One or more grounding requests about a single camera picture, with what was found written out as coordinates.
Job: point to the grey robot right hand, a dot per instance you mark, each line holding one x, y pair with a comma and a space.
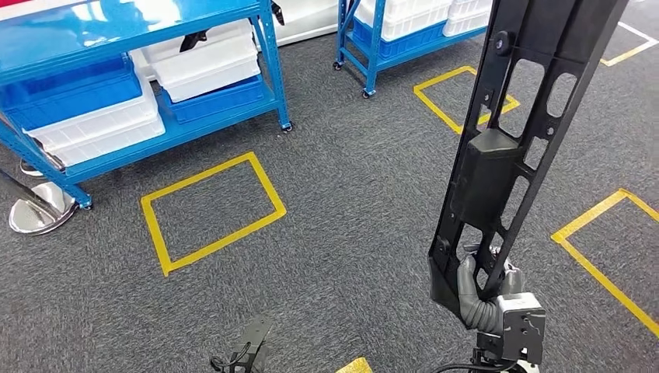
466, 283

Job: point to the black plastic panel part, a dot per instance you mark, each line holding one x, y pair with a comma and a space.
489, 175

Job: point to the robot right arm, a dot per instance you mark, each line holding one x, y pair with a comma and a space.
479, 316

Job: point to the blue metal shelf rack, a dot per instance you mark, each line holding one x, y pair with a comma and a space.
103, 26
372, 62

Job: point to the black caster wheel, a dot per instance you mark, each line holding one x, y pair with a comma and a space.
367, 94
337, 66
287, 127
87, 206

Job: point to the blue plastic bin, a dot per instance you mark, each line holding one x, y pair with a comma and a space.
216, 105
67, 98
391, 46

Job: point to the black right wrist camera bracket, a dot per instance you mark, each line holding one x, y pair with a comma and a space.
489, 345

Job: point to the black plastic bracket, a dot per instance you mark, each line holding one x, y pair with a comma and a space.
278, 13
190, 43

